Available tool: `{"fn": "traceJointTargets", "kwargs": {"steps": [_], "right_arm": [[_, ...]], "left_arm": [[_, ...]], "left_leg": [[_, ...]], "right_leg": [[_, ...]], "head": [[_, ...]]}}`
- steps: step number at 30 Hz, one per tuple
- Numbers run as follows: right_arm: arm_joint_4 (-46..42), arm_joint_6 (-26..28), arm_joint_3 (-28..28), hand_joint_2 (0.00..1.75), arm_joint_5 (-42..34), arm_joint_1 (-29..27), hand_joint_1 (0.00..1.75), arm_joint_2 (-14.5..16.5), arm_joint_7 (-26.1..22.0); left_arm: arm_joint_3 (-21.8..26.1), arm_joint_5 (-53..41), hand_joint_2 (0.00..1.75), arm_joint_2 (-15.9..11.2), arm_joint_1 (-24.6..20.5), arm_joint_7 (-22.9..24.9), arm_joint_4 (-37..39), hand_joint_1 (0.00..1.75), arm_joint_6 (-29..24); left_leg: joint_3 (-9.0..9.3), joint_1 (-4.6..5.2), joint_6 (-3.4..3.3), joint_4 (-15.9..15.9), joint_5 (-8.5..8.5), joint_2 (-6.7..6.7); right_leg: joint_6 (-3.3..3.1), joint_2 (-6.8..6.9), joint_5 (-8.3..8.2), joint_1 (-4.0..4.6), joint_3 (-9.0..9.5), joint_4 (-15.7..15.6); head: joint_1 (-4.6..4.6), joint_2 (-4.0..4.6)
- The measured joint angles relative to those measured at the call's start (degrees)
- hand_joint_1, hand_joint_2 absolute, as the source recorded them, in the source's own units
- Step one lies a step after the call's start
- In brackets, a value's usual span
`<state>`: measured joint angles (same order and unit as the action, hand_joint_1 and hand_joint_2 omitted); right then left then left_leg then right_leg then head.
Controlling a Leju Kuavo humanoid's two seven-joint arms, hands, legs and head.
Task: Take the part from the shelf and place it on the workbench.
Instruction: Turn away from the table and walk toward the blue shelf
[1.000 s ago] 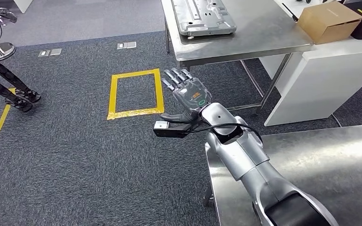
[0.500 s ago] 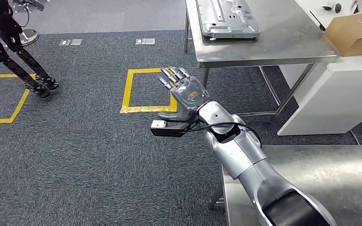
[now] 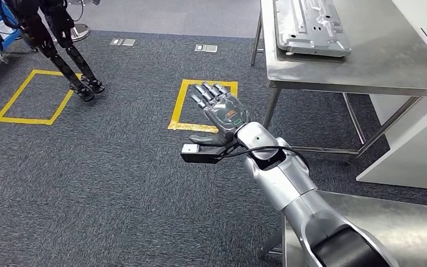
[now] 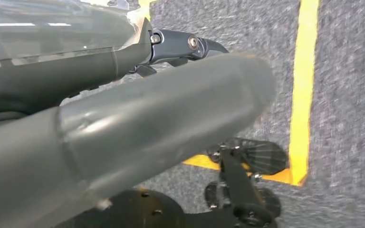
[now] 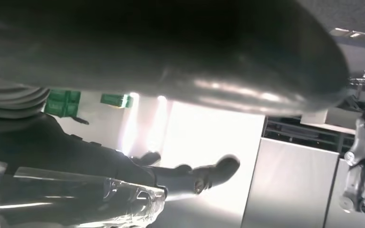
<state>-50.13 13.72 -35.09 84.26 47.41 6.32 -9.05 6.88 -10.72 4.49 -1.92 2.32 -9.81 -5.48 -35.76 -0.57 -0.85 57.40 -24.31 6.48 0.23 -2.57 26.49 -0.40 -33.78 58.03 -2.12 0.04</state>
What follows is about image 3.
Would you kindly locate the robot's grey right hand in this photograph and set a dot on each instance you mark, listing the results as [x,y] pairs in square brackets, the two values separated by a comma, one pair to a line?
[226,110]

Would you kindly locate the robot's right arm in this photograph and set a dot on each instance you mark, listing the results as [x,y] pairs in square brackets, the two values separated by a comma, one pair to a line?
[287,184]

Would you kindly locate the grey metal panel part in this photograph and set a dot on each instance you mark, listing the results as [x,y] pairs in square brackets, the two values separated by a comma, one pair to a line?
[309,29]

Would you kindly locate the stainless steel workbench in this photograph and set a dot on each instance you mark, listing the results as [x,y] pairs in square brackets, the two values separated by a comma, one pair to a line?
[401,228]

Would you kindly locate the grey floor outlet plate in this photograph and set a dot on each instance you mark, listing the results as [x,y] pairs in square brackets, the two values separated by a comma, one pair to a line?
[200,48]
[128,42]
[116,41]
[212,48]

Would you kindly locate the chrome stool base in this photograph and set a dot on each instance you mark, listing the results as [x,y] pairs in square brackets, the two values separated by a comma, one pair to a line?
[81,33]

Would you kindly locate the stainless steel table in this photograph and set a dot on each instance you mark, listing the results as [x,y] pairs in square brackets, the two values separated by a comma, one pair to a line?
[383,55]

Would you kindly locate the white table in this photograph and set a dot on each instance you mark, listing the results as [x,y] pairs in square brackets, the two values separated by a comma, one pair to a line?
[412,154]

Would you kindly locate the black humanoid robot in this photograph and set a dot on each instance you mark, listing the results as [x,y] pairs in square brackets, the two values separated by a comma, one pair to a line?
[33,25]

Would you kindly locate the yellow floor tape square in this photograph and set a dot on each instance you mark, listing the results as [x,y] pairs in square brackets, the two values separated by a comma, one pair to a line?
[13,95]

